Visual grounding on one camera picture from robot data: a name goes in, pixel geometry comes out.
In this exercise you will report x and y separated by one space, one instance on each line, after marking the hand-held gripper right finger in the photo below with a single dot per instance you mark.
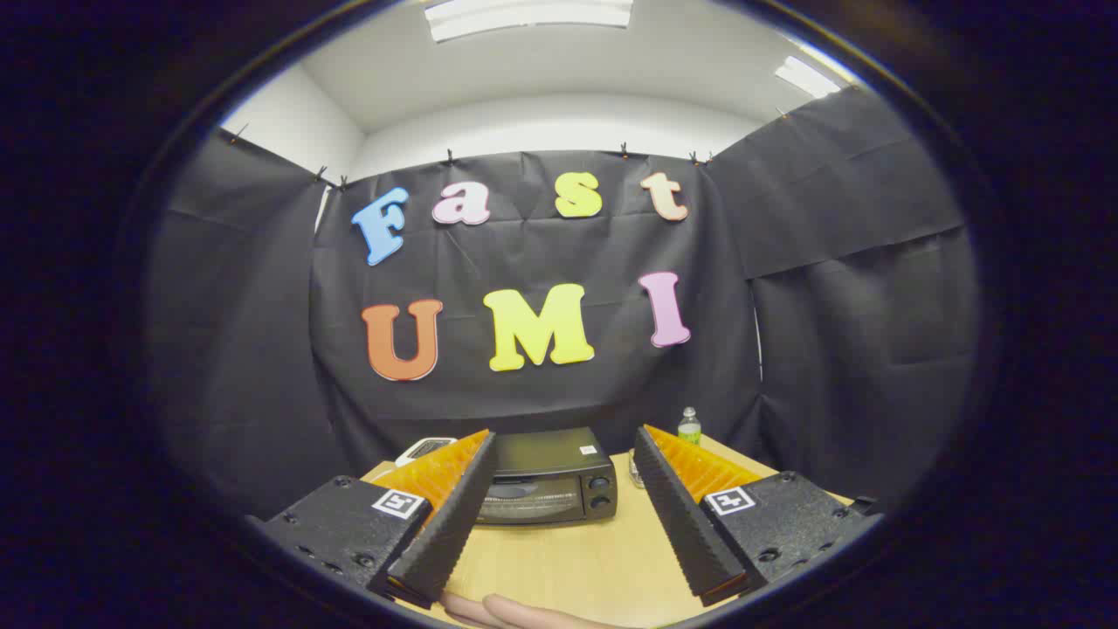
681 524

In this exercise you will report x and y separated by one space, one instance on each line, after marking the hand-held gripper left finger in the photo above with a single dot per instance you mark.
454 524

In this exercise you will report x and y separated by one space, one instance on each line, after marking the black toaster oven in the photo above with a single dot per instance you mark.
546 476

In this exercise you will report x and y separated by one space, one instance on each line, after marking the white pop-up toaster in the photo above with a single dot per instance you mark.
421 450

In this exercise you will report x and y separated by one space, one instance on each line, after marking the clear glass with straw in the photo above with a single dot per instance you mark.
636 472

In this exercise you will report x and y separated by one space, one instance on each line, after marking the green label plastic bottle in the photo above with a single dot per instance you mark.
689 428

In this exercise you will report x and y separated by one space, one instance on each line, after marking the small ceiling light panel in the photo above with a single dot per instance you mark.
805 77

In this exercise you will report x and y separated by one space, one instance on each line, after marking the long ceiling light panel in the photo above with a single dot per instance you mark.
524 17

